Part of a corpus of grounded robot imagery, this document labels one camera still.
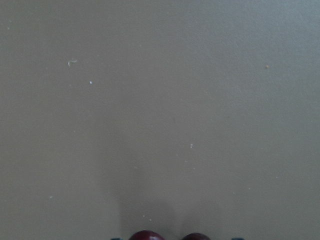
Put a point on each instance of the dark red cherry pair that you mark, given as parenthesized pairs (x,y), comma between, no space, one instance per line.
(152,235)

